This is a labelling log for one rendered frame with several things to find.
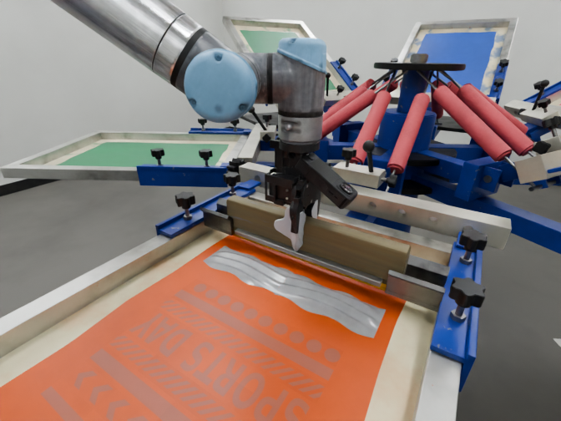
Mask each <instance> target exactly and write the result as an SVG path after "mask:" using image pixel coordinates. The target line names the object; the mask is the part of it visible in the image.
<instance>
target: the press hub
mask: <svg viewBox="0 0 561 421"><path fill-rule="evenodd" d="M428 56H429V55H427V53H413V54H412V55H411V58H410V63H403V62H377V63H374V66H373V68H378V69H392V70H404V71H405V70H408V71H407V72H406V73H405V74H403V76H402V85H401V90H400V95H399V100H398V105H397V108H390V109H387V110H386V112H385V114H384V116H383V118H382V121H381V123H380V128H379V134H377V135H378V139H377V140H375V139H374V140H373V142H374V143H377V144H378V145H380V146H381V147H375V149H374V150H373V151H372V154H373V155H379V156H382V155H383V154H384V153H386V152H387V151H388V150H389V149H390V150H394V148H395V145H396V143H397V140H398V137H399V134H400V133H401V130H402V126H403V125H404V122H405V120H406V117H407V114H408V112H409V109H410V108H411V105H412V101H413V100H414V97H415V96H416V95H417V94H420V93H423V92H424V89H425V87H426V85H427V81H426V80H425V79H424V78H423V77H422V76H421V75H420V74H419V73H418V72H417V70H418V71H421V72H422V73H423V74H424V75H425V76H426V77H427V78H429V74H430V71H463V70H464V69H465V68H466V64H465V63H426V62H427V61H428ZM404 71H403V72H404ZM436 117H437V114H436V113H435V112H432V111H429V110H427V111H426V113H425V115H424V118H423V121H422V124H421V127H420V129H419V131H418V134H417V137H416V140H415V143H414V145H413V147H412V151H411V154H410V156H409V158H408V161H407V168H406V173H405V177H404V181H403V186H402V193H401V195H404V196H408V197H412V198H416V199H417V197H418V195H427V194H431V193H432V188H430V187H427V186H425V185H422V184H420V183H417V182H416V181H413V180H411V176H412V175H414V174H419V173H423V171H424V170H422V169H419V168H417V167H414V166H436V165H439V162H440V160H438V159H435V158H432V157H430V156H426V155H422V154H419V153H417V151H424V150H430V151H433V152H437V153H439V154H442V155H447V156H451V157H453V158H456V157H457V151H456V150H455V149H438V148H429V146H430V144H444V143H442V142H438V141H436V140H432V132H433V129H434V124H435V121H436ZM431 176H434V177H436V178H438V179H441V180H445V181H447V182H449V179H447V178H444V177H442V176H440V175H431ZM373 224H377V225H380V226H385V227H389V228H392V229H395V230H399V231H404V232H407V233H409V232H410V229H411V226H409V225H405V224H402V223H398V222H395V221H389V220H386V219H382V218H379V217H377V218H376V219H375V220H374V222H373Z"/></svg>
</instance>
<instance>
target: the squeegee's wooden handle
mask: <svg viewBox="0 0 561 421"><path fill-rule="evenodd" d="M226 204H227V215H228V216H230V217H231V218H232V219H233V230H236V229H238V228H240V229H242V230H245V231H248V232H251V233H254V234H256V235H259V236H263V237H265V238H268V239H271V240H273V241H277V242H280V243H282V244H285V245H288V246H292V244H291V239H290V238H288V237H287V236H285V235H283V234H281V233H280V232H279V231H277V230H276V229H275V227H274V223H275V220H278V219H282V218H284V217H285V212H286V210H284V209H281V208H278V207H275V206H272V205H267V204H264V203H260V202H258V201H255V200H250V199H246V198H244V197H240V196H237V195H233V196H231V197H229V198H228V199H227V201H226ZM299 250H302V251H306V252H308V253H311V254H313V255H316V256H320V257H323V258H325V259H327V260H330V261H334V262H337V263H339V264H342V265H344V266H349V267H351V268H354V269H356V270H358V271H363V272H365V273H368V274H370V275H373V276H377V277H380V278H382V283H383V284H387V278H388V272H389V270H392V271H396V272H399V273H401V274H404V275H405V272H406V269H407V262H408V258H409V255H410V251H411V246H409V245H406V244H403V243H400V242H397V241H392V240H388V239H386V238H382V237H380V236H374V235H371V234H368V233H365V232H362V231H357V230H354V229H351V228H348V227H344V226H339V225H337V224H333V223H330V222H327V221H322V220H319V219H316V218H313V217H310V216H306V222H305V224H304V235H303V245H302V246H301V248H300V249H299Z"/></svg>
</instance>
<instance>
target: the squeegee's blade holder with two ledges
mask: <svg viewBox="0 0 561 421"><path fill-rule="evenodd" d="M235 234H236V235H237V236H242V237H244V238H246V239H249V240H252V241H255V242H258V243H260V244H262V245H265V246H268V247H271V248H274V249H276V250H278V251H283V252H285V253H287V254H290V255H293V256H296V257H299V258H301V259H303V260H306V261H310V262H312V263H315V264H317V265H320V266H323V267H326V268H328V269H331V270H333V271H337V272H340V273H342V274H345V275H347V276H351V277H354V278H356V279H358V280H361V281H363V282H367V283H370V284H372V285H374V286H377V287H380V286H381V284H382V278H380V277H377V276H373V275H370V274H368V273H365V272H363V271H358V270H356V269H354V268H351V267H349V266H344V265H342V264H339V263H337V262H334V261H330V260H327V259H325V258H323V257H320V256H316V255H313V254H311V253H308V252H306V251H302V250H298V251H294V249H293V247H292V246H288V245H285V244H282V243H280V242H277V241H273V240H271V239H268V238H265V237H263V236H259V235H256V234H254V233H251V232H248V231H245V230H242V229H240V228H238V229H236V230H235Z"/></svg>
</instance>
